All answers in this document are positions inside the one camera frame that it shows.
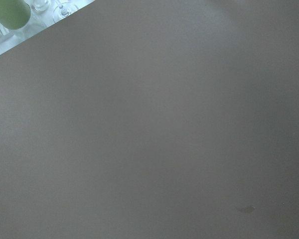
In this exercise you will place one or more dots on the green cup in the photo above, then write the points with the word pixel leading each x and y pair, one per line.
pixel 14 14

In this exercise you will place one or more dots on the clear wine glass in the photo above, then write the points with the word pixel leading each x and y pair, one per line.
pixel 63 10

